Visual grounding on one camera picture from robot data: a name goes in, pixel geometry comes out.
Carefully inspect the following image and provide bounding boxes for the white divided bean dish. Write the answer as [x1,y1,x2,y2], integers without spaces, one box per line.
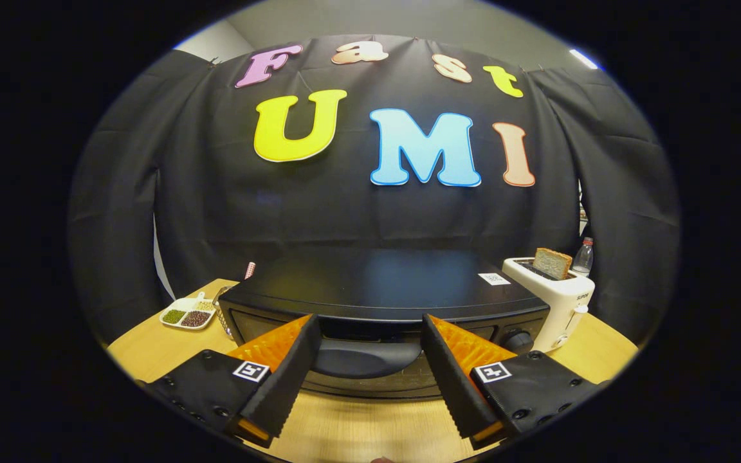
[160,293,218,331]

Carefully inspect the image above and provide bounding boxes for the clear plastic water bottle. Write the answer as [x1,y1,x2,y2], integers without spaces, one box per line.
[571,237,595,278]

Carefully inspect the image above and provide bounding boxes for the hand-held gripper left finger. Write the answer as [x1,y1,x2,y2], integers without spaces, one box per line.
[142,313,323,449]

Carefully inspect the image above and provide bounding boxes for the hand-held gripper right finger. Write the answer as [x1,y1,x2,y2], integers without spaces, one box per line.
[421,313,609,451]

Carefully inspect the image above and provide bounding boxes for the metal mesh holder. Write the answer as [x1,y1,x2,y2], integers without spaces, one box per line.
[213,286,236,340]

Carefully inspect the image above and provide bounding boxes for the brown bread slice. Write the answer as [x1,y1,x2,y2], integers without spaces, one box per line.
[533,248,574,281]

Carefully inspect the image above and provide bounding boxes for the white pop-up toaster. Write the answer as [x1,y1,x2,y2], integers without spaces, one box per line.
[502,256,596,353]

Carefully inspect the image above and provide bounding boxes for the black toaster oven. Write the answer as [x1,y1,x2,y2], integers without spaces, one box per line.
[216,248,551,401]

